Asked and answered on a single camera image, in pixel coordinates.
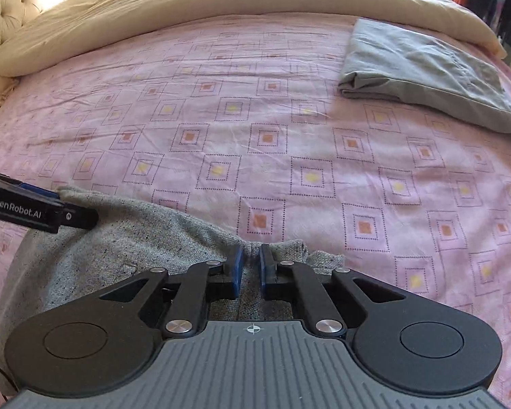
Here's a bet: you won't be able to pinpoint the black cable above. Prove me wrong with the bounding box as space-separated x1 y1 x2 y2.
0 353 20 398

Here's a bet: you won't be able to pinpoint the grey speckled pants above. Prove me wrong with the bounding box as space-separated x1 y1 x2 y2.
2 185 346 376

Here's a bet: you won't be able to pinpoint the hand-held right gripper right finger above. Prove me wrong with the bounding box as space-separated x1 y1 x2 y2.
259 244 407 336

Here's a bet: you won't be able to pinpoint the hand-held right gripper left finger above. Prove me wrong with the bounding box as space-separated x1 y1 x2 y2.
98 245 244 336

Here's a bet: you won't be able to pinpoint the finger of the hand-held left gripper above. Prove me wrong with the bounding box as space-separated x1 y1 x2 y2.
56 203 99 229
16 182 63 201

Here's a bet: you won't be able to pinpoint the pink patterned bed sheet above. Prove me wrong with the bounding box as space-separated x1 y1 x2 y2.
0 13 511 405

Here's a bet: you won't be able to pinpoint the folded plain grey pants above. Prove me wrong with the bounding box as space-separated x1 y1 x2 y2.
338 18 511 138

